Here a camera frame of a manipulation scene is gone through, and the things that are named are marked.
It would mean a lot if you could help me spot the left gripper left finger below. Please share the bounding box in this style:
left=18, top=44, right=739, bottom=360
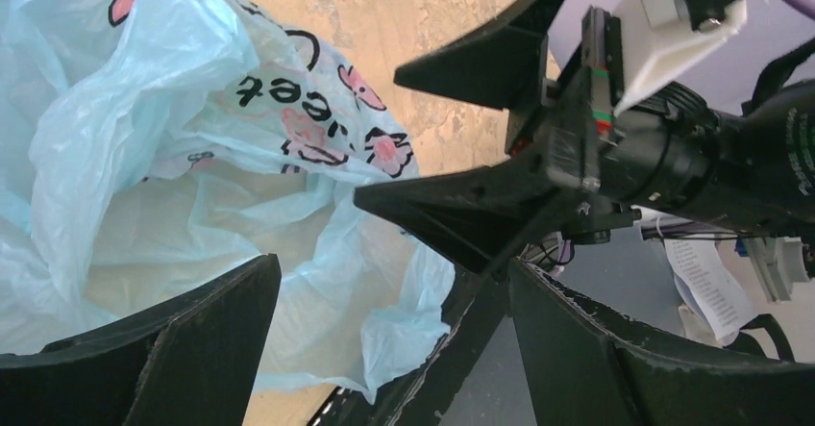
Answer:
left=1, top=255, right=282, bottom=425

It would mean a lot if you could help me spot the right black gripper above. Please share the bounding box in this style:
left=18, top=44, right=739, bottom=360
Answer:
left=354, top=0, right=720, bottom=274

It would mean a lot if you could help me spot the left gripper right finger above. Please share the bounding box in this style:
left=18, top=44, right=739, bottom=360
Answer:
left=508, top=261, right=814, bottom=425

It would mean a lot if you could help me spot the light blue plastic bag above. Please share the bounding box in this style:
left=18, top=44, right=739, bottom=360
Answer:
left=1, top=0, right=455, bottom=400

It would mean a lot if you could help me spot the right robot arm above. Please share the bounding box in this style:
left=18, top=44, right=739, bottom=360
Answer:
left=354, top=0, right=814, bottom=274

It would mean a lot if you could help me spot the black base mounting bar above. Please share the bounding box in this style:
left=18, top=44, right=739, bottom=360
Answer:
left=305, top=263, right=510, bottom=426

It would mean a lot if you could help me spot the white paper sheet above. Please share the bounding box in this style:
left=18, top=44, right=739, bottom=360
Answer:
left=664, top=239, right=758, bottom=345

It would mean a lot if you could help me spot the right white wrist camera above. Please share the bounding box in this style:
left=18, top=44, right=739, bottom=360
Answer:
left=613, top=0, right=747, bottom=114

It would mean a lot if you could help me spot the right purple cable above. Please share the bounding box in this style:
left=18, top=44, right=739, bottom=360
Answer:
left=779, top=0, right=815, bottom=23

